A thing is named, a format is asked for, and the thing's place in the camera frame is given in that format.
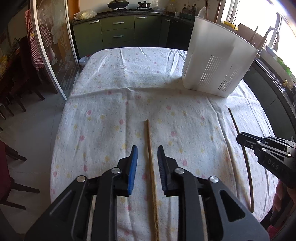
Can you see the condiment bottles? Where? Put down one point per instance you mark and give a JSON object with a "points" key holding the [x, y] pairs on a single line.
{"points": [[189, 10]]}

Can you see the pink patterned sleeve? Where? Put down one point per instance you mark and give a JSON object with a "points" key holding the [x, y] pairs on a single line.
{"points": [[280, 193]]}

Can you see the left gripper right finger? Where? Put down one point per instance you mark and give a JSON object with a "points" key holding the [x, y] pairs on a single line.
{"points": [[207, 208]]}

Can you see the small trash bin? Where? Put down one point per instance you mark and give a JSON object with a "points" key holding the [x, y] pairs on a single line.
{"points": [[84, 60]]}

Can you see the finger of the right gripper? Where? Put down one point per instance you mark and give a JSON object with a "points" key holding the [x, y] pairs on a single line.
{"points": [[257, 143], [279, 142]]}

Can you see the white plastic bag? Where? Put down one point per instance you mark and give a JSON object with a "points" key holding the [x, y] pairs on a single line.
{"points": [[85, 14]]}

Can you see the floral white tablecloth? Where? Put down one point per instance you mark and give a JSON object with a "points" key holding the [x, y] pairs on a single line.
{"points": [[105, 116]]}

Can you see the light bamboo chopstick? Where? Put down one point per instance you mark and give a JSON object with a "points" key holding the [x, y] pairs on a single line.
{"points": [[246, 164], [217, 11]]}

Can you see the black wok with lid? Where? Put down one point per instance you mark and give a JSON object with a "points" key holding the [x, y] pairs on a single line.
{"points": [[117, 4]]}

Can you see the white plastic spoon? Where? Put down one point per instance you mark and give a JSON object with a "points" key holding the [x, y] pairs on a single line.
{"points": [[202, 13]]}

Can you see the wooden cutting board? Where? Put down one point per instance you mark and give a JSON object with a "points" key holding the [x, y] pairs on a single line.
{"points": [[246, 33]]}

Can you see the glass sliding door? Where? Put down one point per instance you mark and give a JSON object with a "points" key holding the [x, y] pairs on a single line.
{"points": [[51, 25]]}

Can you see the white plastic utensil holder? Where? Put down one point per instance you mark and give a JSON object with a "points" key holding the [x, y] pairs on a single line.
{"points": [[217, 59]]}

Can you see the green kitchen cabinets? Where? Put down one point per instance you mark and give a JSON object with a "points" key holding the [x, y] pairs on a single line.
{"points": [[114, 29]]}

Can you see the chrome kitchen faucet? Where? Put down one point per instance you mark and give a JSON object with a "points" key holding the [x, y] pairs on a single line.
{"points": [[270, 39]]}

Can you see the brown wooden chopstick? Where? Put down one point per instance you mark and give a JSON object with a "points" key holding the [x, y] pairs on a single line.
{"points": [[153, 184]]}

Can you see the dark wooden chair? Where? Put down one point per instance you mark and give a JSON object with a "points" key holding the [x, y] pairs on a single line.
{"points": [[19, 76]]}

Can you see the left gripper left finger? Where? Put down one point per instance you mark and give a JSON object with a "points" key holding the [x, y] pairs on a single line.
{"points": [[87, 205]]}

